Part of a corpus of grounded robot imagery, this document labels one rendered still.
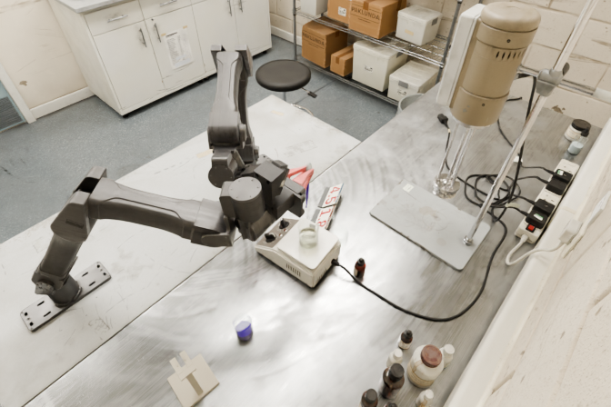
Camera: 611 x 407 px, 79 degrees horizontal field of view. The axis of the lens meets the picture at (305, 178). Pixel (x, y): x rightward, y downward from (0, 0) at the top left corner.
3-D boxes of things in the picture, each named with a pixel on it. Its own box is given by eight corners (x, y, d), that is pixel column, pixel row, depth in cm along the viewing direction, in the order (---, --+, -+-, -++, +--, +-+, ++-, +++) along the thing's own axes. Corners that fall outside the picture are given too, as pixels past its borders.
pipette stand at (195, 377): (167, 380, 80) (150, 357, 71) (200, 354, 84) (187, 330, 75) (185, 411, 76) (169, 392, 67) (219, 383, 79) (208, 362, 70)
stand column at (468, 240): (460, 242, 104) (598, -36, 55) (465, 235, 106) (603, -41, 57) (470, 247, 103) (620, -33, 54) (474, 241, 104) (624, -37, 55)
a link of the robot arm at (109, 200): (236, 200, 72) (69, 158, 66) (228, 238, 66) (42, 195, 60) (225, 235, 81) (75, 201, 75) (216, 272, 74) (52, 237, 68)
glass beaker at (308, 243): (297, 235, 97) (296, 215, 91) (317, 234, 97) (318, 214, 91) (298, 254, 93) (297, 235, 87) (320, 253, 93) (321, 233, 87)
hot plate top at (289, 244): (275, 247, 95) (275, 245, 94) (303, 218, 102) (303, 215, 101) (313, 272, 90) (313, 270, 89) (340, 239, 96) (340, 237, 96)
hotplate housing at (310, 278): (254, 252, 103) (251, 234, 97) (284, 222, 111) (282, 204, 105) (319, 295, 94) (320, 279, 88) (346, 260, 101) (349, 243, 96)
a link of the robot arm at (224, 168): (243, 188, 82) (238, 136, 77) (204, 189, 82) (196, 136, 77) (249, 168, 93) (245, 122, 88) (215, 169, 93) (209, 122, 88)
